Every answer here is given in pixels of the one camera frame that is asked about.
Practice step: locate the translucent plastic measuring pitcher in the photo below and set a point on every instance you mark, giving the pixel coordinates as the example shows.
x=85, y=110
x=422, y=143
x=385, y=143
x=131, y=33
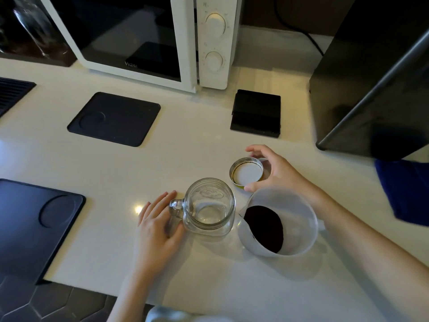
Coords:
x=298, y=224

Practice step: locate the blue cloth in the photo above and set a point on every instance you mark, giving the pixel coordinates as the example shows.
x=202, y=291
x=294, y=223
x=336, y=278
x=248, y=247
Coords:
x=407, y=191

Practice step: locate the black box appliance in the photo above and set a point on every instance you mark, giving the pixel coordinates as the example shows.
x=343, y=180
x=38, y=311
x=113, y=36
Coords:
x=372, y=73

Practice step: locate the person's left forearm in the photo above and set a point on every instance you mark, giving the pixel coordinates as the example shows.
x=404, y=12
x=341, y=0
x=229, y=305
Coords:
x=139, y=291

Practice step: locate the white microwave oven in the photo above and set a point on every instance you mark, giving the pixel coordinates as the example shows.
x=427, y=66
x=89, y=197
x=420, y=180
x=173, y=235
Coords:
x=134, y=33

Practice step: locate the person's left hand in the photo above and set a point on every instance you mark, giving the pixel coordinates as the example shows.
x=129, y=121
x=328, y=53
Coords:
x=156, y=236

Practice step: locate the black slatted grille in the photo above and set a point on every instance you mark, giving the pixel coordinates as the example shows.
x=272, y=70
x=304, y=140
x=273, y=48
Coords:
x=13, y=93

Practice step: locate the white microwave knob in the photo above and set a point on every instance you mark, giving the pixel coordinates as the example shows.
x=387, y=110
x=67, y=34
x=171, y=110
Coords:
x=215, y=22
x=213, y=61

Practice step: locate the dark ground coffee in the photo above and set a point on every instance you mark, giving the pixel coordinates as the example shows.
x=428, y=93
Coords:
x=264, y=228

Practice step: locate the round metal jar lid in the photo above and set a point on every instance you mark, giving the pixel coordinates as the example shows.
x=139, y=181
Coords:
x=246, y=172

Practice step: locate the clear glass bottle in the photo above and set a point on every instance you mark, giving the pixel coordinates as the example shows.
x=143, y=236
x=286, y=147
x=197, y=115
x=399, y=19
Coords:
x=37, y=25

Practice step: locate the person's right hand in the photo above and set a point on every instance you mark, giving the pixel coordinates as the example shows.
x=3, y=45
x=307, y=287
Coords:
x=285, y=176

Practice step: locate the person's left thumb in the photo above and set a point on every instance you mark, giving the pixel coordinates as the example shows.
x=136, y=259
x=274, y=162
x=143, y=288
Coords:
x=177, y=232

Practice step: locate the person's white garment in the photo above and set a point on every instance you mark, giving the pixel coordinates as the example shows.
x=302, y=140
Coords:
x=167, y=315

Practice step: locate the person's right forearm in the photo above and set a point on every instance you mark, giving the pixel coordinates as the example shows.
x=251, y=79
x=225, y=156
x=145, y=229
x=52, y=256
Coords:
x=362, y=244

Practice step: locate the person's right thumb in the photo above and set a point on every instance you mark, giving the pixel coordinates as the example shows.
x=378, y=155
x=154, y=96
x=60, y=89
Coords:
x=256, y=187

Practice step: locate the black square coffee scale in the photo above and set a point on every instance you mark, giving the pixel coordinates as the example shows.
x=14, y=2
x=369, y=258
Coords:
x=256, y=112

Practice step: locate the black square rubber mat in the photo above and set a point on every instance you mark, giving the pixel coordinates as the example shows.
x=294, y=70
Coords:
x=30, y=228
x=114, y=119

